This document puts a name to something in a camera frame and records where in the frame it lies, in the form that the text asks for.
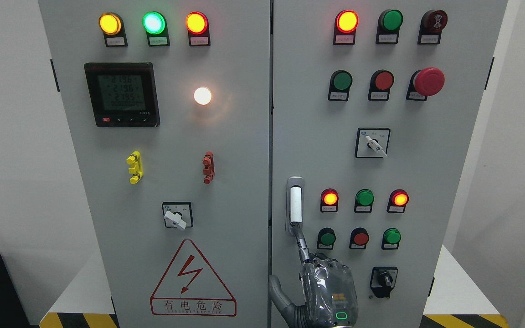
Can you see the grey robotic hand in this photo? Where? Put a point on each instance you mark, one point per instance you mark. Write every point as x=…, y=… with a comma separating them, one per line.
x=329, y=290

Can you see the silver door handle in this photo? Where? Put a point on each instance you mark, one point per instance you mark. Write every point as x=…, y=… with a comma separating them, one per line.
x=294, y=203

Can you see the grey right cabinet door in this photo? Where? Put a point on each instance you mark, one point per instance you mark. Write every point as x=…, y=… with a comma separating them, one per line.
x=315, y=138

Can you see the grey cabinet door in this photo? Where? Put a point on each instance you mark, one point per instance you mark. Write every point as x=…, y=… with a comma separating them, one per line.
x=231, y=213
x=315, y=138

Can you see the grey left cabinet door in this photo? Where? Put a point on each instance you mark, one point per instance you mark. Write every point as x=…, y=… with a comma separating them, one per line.
x=231, y=213

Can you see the red push button lower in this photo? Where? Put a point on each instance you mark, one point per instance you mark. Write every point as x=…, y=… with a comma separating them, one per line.
x=359, y=239

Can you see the red push button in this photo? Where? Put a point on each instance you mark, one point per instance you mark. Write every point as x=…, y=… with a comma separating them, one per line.
x=380, y=85
x=359, y=239

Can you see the green push button lower right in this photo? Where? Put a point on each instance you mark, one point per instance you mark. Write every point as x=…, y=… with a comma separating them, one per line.
x=391, y=239

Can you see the red lit indicator middle left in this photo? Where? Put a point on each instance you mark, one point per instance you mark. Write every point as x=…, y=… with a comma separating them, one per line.
x=329, y=201

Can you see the green indicator middle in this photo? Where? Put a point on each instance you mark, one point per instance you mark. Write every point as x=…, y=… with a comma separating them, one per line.
x=364, y=200

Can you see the red lit indicator middle right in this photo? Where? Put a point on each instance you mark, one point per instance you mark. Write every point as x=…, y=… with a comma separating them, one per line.
x=397, y=201

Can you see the white platform with hazard stripes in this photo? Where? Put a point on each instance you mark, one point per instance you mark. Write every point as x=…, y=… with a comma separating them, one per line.
x=455, y=300

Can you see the red electric hazard warning sticker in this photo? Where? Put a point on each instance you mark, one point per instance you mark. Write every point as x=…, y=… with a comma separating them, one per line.
x=191, y=287

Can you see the red terminal connector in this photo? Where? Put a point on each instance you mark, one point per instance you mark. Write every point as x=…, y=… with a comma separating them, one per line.
x=209, y=169

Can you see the green push button upper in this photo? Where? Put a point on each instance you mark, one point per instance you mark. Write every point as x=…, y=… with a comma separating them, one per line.
x=339, y=86

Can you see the red push button upper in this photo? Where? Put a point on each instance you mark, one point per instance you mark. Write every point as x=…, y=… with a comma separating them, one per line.
x=380, y=85

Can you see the yellow terminal connector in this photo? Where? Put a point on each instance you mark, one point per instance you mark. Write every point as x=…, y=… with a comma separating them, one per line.
x=135, y=167

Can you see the red emergency stop mushroom button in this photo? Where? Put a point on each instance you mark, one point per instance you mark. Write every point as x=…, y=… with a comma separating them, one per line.
x=424, y=83

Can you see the white lit indicator light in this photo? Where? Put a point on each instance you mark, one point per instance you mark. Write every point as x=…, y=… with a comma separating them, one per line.
x=203, y=96

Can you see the red lit indicator top right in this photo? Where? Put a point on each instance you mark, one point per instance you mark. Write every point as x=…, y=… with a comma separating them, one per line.
x=345, y=25

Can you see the green indicator top right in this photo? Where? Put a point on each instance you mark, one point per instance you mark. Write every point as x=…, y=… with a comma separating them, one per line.
x=388, y=26

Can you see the black digital power meter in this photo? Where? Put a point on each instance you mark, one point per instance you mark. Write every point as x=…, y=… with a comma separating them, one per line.
x=123, y=94

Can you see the dark red buzzer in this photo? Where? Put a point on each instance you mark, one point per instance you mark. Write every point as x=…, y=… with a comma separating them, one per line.
x=432, y=24

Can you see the red lit indicator light left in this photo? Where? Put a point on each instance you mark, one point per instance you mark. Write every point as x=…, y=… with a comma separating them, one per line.
x=198, y=29

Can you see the green lit indicator light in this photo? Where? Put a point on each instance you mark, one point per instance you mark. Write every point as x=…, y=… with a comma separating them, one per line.
x=156, y=29

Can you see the yellow indicator light top left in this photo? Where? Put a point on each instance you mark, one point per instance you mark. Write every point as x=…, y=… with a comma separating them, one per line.
x=113, y=30

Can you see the black selector switch lower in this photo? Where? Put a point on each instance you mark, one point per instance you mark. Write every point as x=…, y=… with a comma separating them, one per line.
x=383, y=280

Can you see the white selector switch upper right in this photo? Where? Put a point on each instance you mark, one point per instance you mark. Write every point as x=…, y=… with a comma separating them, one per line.
x=372, y=143

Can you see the white selector switch left door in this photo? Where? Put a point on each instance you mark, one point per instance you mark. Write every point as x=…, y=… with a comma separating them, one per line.
x=178, y=215

